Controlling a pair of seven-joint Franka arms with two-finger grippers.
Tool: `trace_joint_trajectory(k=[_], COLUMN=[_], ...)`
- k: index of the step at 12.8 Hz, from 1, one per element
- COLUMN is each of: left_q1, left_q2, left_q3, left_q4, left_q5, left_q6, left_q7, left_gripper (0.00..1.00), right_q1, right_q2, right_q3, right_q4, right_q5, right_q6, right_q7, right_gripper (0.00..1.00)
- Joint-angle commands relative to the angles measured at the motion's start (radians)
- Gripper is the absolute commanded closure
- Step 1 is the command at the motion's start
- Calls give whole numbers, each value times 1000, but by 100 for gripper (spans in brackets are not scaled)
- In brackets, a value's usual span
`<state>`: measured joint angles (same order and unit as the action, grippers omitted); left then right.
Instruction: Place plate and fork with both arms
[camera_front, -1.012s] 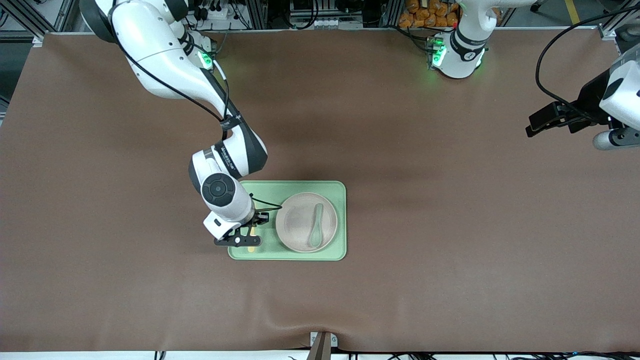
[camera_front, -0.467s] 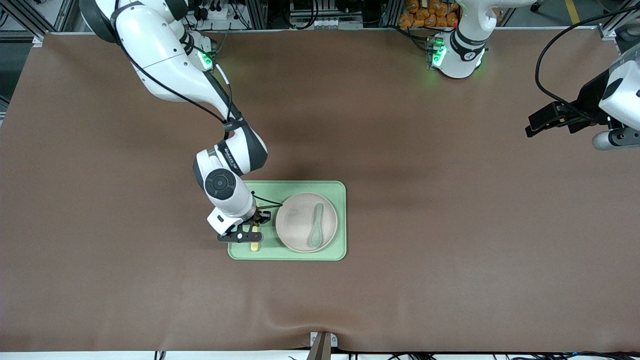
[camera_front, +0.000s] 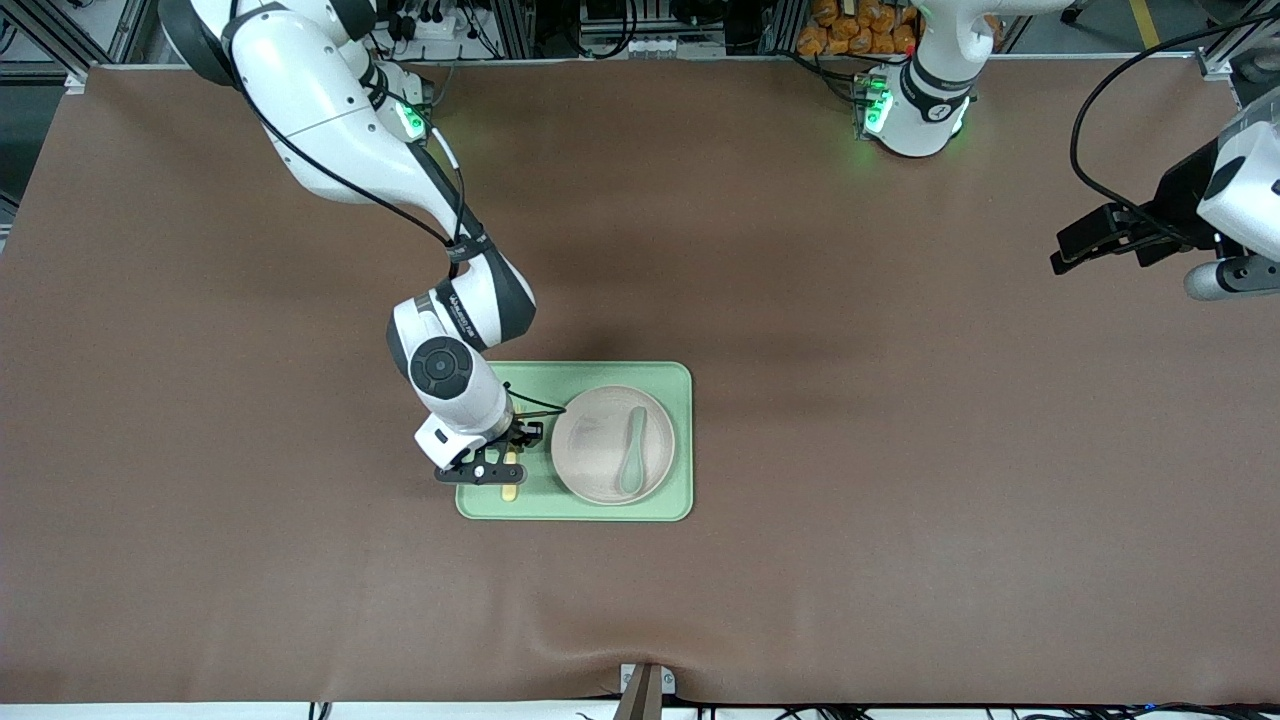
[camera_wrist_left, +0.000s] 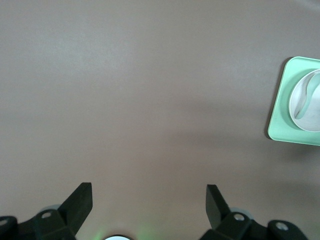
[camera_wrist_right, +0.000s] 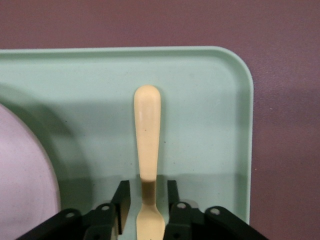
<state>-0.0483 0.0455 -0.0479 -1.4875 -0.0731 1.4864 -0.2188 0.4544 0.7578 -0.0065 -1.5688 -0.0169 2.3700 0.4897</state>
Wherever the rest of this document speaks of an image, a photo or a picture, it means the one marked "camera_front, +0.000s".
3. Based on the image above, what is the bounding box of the beige round plate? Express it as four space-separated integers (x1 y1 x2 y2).
550 385 677 507

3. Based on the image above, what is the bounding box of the teal plastic spoon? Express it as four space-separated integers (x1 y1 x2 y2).
617 406 649 497

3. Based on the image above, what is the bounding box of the light green rectangular tray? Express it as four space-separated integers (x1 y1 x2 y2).
455 361 694 523

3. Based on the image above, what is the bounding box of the brown table mat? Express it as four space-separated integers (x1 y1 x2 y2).
0 58 1280 706

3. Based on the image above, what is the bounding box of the metal table clamp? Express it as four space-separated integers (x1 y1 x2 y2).
612 662 678 720

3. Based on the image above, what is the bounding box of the bag of orange items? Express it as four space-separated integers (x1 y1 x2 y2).
797 0 1001 58

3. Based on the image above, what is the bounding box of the white power strip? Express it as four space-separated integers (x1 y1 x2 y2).
393 8 463 43

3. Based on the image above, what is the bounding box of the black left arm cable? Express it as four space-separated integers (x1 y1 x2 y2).
1069 15 1280 251

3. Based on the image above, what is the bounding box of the aluminium frame strut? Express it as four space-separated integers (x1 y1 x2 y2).
0 0 151 96
1197 0 1280 81

